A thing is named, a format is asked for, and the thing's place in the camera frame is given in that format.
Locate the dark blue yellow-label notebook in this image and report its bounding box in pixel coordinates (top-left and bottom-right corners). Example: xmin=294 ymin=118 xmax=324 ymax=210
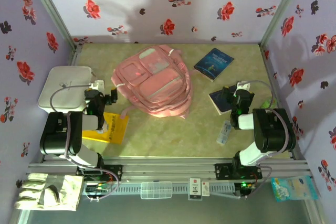
xmin=208 ymin=89 xmax=236 ymax=116

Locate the green bottle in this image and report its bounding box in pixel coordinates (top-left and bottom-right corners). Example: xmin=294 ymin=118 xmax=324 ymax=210
xmin=259 ymin=97 xmax=276 ymax=110

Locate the blue Little Prince book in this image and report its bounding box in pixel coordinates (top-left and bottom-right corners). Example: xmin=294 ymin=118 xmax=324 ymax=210
xmin=193 ymin=48 xmax=235 ymax=82

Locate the yellow book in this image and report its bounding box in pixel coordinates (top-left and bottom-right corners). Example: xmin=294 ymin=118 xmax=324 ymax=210
xmin=81 ymin=112 xmax=130 ymax=145

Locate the clear plastic ruler case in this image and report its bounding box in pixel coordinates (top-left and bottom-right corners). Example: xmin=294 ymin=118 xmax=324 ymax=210
xmin=216 ymin=120 xmax=233 ymax=145

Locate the pink student backpack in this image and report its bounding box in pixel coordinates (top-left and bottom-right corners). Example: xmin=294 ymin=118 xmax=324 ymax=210
xmin=110 ymin=45 xmax=194 ymax=119

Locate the blue plastic snack bag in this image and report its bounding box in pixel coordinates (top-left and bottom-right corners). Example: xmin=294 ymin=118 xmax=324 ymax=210
xmin=271 ymin=175 xmax=320 ymax=203

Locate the white lidded storage box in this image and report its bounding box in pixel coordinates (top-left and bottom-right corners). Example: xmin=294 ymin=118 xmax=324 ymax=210
xmin=37 ymin=66 xmax=93 ymax=112

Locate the small white package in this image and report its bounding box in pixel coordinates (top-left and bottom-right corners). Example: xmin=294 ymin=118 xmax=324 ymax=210
xmin=201 ymin=181 xmax=211 ymax=197

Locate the black white card package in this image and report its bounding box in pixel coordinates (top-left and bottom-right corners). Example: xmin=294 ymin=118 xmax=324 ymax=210
xmin=188 ymin=178 xmax=202 ymax=200

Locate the clear plastic organizer box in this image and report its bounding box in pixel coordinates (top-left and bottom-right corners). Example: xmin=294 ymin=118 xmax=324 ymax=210
xmin=140 ymin=181 xmax=173 ymax=200

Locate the white fabric work glove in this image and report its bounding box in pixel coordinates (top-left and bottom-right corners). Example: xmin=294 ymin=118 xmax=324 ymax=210
xmin=14 ymin=173 xmax=85 ymax=211

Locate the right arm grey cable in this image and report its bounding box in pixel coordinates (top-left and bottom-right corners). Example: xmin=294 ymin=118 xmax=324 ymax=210
xmin=237 ymin=80 xmax=291 ymax=200

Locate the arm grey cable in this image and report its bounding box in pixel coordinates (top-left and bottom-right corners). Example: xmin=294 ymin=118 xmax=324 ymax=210
xmin=49 ymin=83 xmax=121 ymax=202
xmin=237 ymin=80 xmax=291 ymax=200

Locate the left arm grey cable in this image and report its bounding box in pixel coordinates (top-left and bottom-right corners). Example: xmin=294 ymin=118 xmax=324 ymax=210
xmin=49 ymin=83 xmax=121 ymax=202

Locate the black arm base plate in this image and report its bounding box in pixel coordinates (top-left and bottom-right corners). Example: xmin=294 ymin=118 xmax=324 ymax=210
xmin=77 ymin=164 xmax=123 ymax=183
xmin=214 ymin=163 xmax=263 ymax=180

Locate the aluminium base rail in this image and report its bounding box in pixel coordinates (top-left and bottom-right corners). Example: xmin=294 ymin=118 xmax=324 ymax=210
xmin=27 ymin=157 xmax=309 ymax=183

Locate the grey slotted cable duct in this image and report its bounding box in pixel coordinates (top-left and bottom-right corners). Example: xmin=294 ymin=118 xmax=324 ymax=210
xmin=83 ymin=183 xmax=237 ymax=195

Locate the aluminium corner post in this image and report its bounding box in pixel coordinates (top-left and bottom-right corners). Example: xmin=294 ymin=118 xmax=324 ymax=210
xmin=259 ymin=0 xmax=308 ymax=48
xmin=25 ymin=0 xmax=79 ymax=54

